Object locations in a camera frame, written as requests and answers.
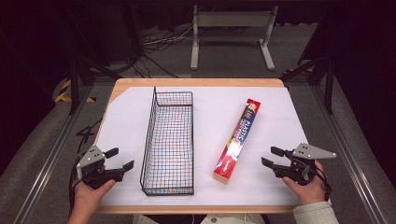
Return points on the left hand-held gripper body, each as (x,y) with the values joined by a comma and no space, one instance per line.
(90,157)

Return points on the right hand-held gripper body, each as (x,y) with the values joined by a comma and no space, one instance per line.
(311,152)

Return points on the red blue plastic wrap box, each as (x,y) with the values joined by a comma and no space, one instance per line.
(238,140)

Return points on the person's right hand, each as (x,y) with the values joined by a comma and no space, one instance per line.
(309,193)

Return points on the person's left hand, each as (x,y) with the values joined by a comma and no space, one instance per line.
(85,199)

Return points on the white table sheet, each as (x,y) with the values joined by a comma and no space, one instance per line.
(124,124)

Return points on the yellow black striped tape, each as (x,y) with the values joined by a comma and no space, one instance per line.
(63,91)

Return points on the black tripod stand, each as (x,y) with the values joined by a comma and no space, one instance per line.
(74,84)
(328,84)

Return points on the person's light clothing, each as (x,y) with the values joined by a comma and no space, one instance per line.
(224,219)

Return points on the grey metal stand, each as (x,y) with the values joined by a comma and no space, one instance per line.
(233,19)

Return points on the aluminium floor rail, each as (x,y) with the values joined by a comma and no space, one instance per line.
(46,165)
(351,161)

